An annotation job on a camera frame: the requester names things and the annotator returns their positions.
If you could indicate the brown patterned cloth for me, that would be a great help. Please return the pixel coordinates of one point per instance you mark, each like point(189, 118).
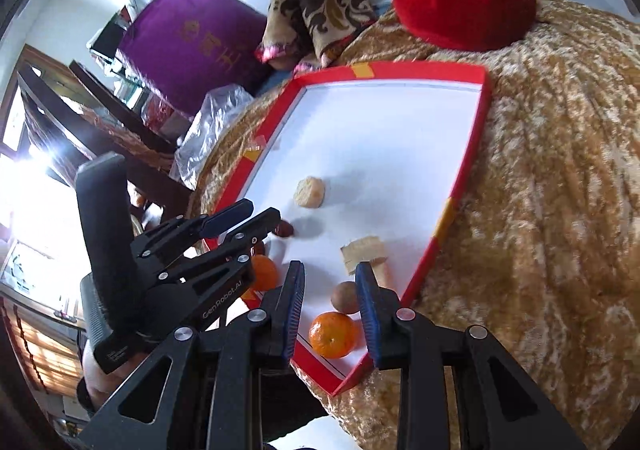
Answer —
point(320, 4)

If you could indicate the clear plastic bag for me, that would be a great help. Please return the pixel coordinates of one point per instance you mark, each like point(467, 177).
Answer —
point(210, 129)

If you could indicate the dark wooden furniture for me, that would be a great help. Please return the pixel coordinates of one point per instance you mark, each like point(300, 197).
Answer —
point(125, 129)

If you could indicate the cream cake cube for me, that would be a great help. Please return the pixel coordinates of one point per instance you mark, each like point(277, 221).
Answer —
point(383, 275)
point(362, 252)

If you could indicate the red gift box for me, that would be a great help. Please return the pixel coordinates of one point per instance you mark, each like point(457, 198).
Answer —
point(160, 114)

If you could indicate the orange tangerine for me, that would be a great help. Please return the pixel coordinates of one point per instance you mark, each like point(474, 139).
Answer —
point(262, 272)
point(332, 335)

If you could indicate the golden brown velvet blanket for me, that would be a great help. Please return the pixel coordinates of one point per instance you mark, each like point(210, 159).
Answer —
point(550, 180)

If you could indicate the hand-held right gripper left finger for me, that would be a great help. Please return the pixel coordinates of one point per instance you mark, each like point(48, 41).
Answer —
point(292, 310)

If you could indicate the dried red date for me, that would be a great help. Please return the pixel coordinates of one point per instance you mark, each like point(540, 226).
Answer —
point(286, 230)
point(258, 248)

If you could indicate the brown longan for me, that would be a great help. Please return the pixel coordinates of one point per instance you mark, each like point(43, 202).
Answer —
point(345, 297)

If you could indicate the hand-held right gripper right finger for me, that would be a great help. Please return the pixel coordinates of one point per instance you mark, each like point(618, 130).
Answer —
point(370, 315)

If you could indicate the red-rimmed white tray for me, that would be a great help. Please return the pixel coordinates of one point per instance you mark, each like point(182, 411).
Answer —
point(390, 154)

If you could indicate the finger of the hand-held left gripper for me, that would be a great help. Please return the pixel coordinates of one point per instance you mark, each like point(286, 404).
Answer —
point(255, 225)
point(227, 217)

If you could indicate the purple velvet cover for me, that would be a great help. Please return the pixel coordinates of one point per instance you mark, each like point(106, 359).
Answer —
point(200, 34)

